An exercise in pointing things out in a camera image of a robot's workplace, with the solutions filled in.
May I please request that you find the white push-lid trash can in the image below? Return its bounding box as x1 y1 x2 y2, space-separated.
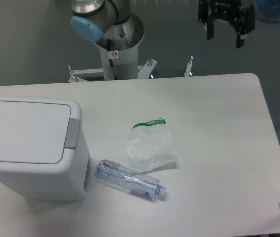
0 96 90 201

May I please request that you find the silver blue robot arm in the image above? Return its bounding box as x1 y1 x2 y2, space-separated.
70 0 255 51

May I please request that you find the crushed clear plastic bottle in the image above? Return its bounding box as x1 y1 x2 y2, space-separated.
94 159 167 200

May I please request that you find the clear plastic bag green strip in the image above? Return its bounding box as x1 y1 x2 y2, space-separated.
125 117 178 173

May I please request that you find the blue water jug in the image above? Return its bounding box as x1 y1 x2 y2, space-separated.
254 0 280 23

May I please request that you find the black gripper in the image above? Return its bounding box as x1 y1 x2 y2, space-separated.
198 0 255 48

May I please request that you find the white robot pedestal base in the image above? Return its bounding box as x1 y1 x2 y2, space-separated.
67 37 195 83

